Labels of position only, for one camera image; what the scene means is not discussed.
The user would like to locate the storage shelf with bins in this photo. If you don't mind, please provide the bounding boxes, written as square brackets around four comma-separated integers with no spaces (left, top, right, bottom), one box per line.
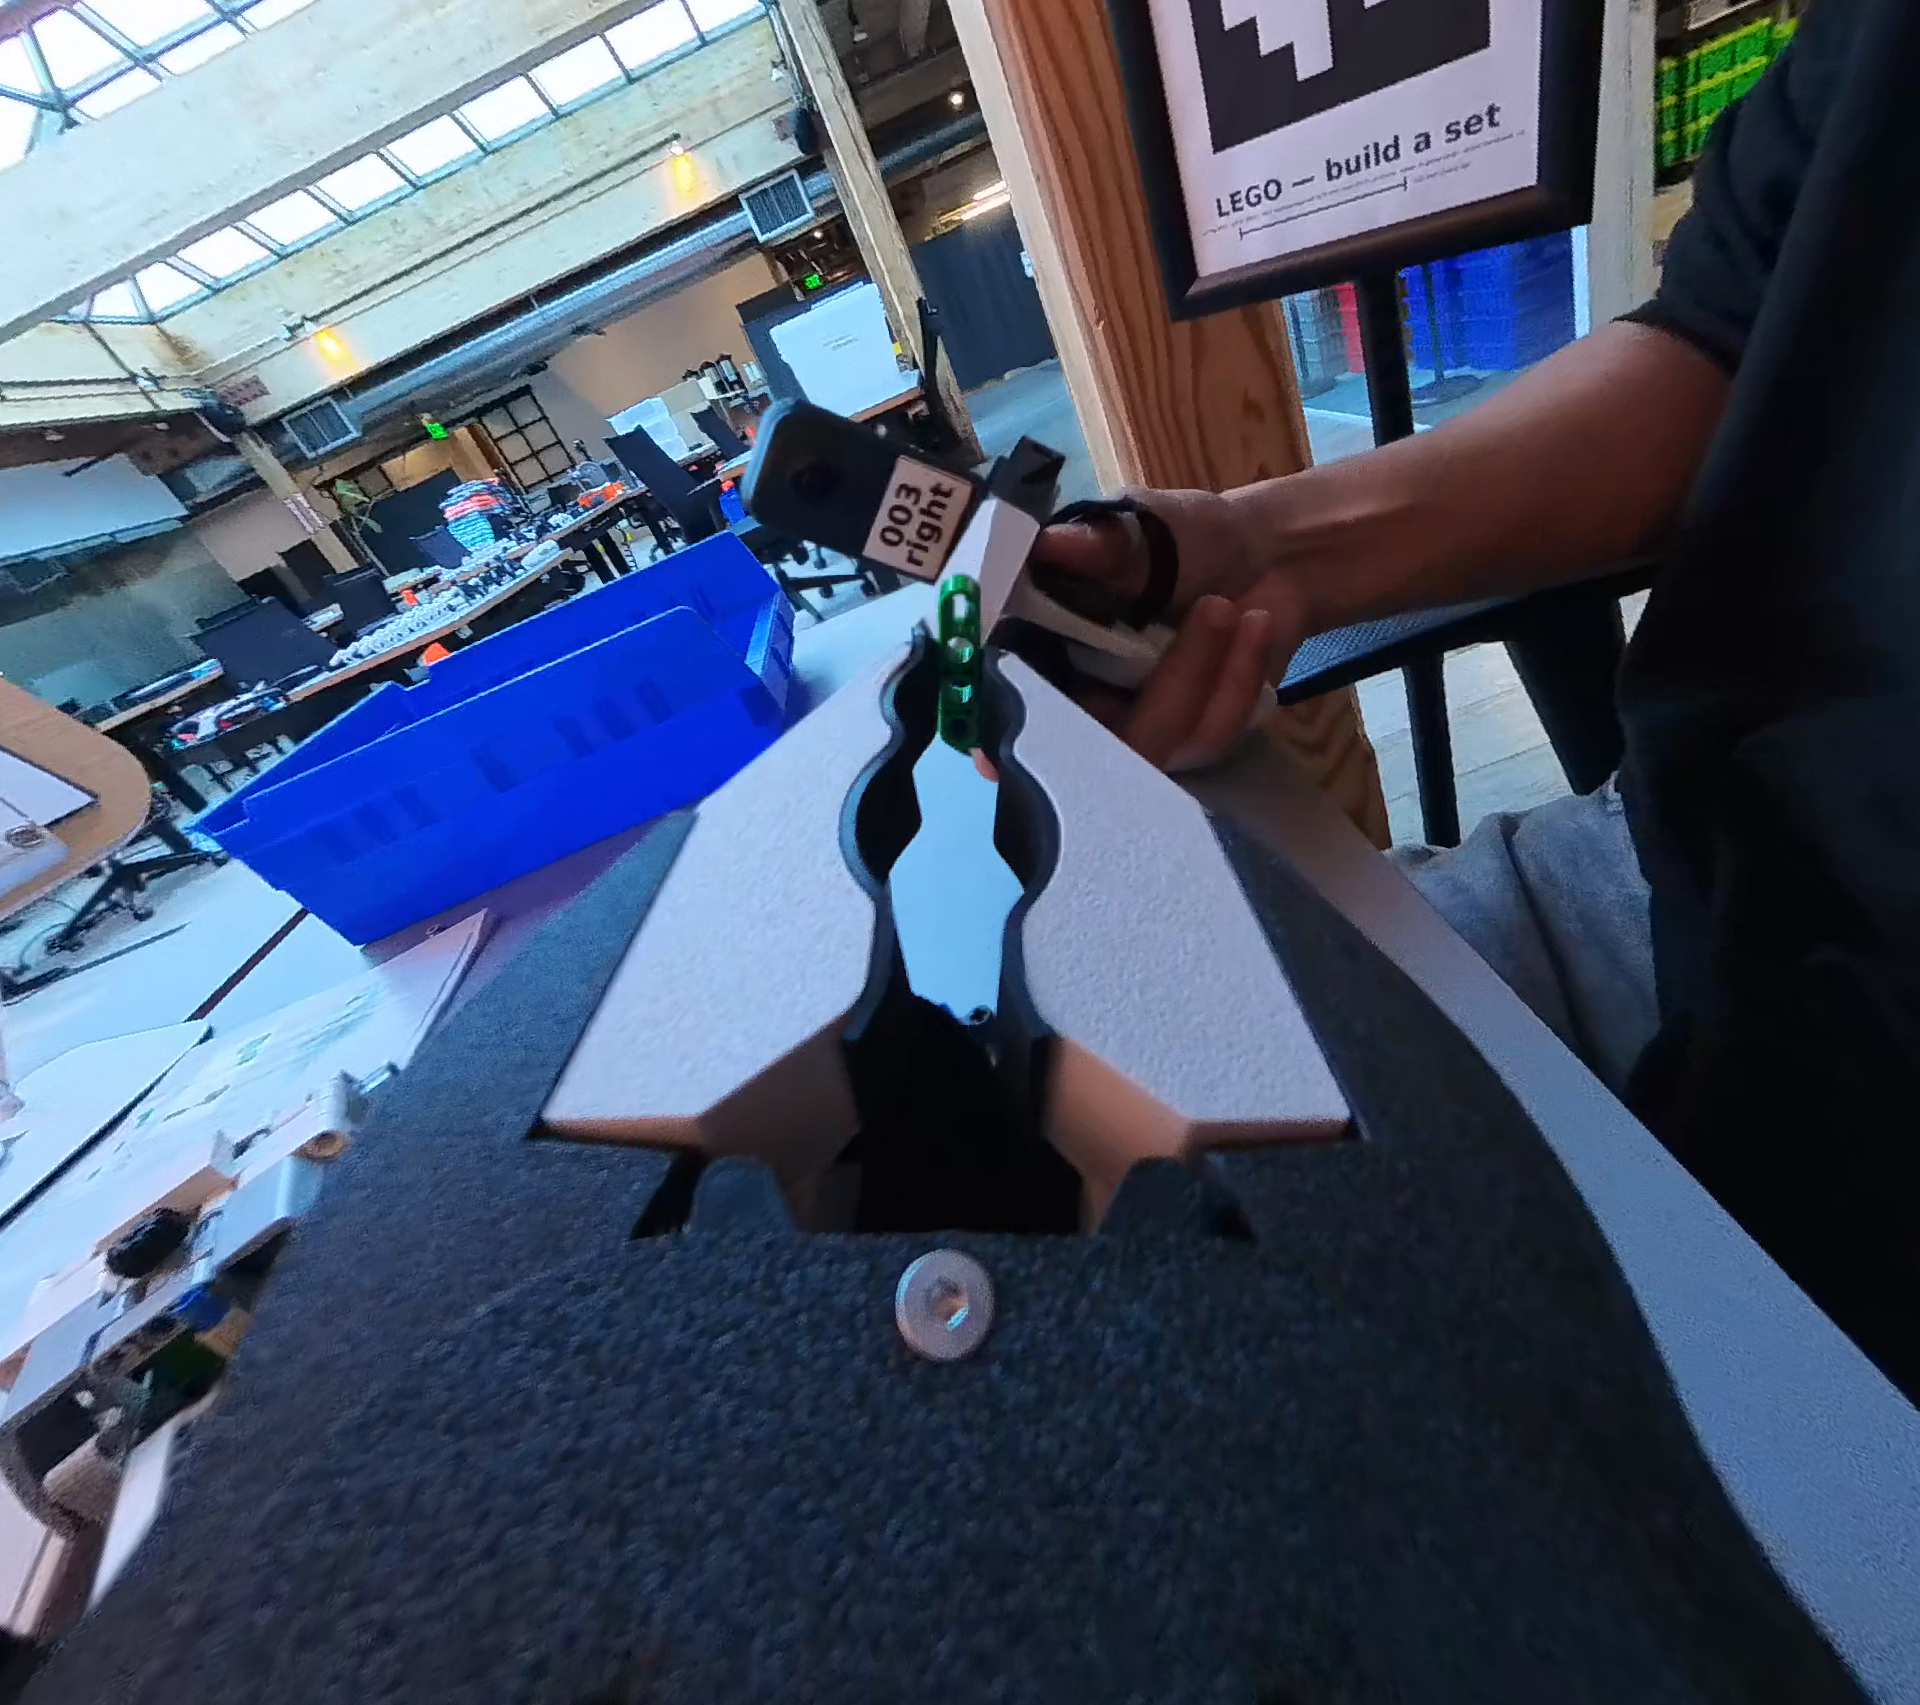
[1651,0,1892,222]

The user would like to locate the blue plastic bin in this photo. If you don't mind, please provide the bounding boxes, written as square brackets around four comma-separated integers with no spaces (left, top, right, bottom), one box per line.
[406,530,799,716]
[196,608,790,950]

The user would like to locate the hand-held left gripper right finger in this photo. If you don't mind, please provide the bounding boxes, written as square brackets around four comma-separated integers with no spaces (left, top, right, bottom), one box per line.
[975,650,1353,1231]

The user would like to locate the wooden pillar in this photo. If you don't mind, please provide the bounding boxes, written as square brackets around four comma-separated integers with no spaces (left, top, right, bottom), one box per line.
[884,0,1390,845]

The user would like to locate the lego instruction booklet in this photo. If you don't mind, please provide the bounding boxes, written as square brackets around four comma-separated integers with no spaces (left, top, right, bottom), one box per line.
[0,911,496,1229]

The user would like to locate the partly built lego truck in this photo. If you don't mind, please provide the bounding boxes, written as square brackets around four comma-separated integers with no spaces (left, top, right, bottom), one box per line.
[0,1066,368,1483]

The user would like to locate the black office chair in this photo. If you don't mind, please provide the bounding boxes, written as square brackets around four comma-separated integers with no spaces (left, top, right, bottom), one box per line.
[1273,565,1651,845]

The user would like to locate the cluttered background table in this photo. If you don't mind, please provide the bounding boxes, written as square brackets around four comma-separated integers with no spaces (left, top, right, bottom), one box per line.
[91,467,751,747]

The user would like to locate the person's grey trousers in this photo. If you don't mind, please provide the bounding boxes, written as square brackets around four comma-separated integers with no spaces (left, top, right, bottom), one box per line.
[1386,776,1659,1091]

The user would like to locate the white board panel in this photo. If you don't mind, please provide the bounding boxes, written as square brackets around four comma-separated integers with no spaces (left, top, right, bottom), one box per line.
[765,280,924,417]

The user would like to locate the person's right hand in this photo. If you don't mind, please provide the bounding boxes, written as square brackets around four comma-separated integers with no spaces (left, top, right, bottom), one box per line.
[1032,484,1310,774]

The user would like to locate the green lego beam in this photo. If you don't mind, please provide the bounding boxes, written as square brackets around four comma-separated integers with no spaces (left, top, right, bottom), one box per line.
[932,575,983,754]

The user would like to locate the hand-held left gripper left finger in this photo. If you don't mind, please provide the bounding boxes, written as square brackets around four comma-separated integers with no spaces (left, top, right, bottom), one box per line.
[535,645,916,1231]

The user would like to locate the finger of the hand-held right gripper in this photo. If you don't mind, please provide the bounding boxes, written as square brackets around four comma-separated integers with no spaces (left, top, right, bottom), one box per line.
[936,497,1048,632]

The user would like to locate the dark partition curtain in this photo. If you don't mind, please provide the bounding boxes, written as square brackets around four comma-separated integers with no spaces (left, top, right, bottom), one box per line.
[914,206,1059,387]

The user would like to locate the person's right forearm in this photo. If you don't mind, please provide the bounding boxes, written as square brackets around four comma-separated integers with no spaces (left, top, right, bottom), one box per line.
[1231,318,1726,648]

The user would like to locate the black framed marker sign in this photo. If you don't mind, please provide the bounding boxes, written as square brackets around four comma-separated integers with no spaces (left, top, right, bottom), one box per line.
[1064,0,1618,324]

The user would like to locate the stack of blue crates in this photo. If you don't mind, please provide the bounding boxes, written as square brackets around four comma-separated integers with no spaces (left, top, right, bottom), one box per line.
[1402,228,1577,387]

